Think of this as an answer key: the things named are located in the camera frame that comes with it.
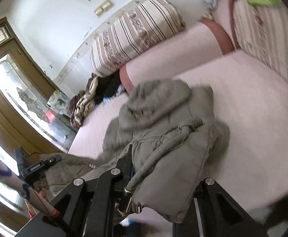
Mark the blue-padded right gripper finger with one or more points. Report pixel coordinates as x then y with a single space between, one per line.
110 189

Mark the olive green puffer jacket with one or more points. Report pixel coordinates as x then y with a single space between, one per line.
170 130

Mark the wooden glass door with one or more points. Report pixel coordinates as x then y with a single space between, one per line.
25 119

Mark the floral picture panel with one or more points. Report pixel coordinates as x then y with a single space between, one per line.
59 103

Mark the brown floral blanket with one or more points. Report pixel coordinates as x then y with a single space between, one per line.
82 104

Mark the black garment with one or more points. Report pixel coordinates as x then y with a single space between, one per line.
107 87

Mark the striped floral folded quilt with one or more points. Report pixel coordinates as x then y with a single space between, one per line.
134 32

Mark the pink quilted bed mattress cover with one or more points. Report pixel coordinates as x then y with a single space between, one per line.
252 100

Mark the pink rolled quilt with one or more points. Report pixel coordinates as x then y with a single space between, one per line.
205 41

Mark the striped floral side cushion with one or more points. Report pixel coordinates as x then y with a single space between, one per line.
262 32

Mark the gold wall switch plates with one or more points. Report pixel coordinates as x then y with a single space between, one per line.
105 6

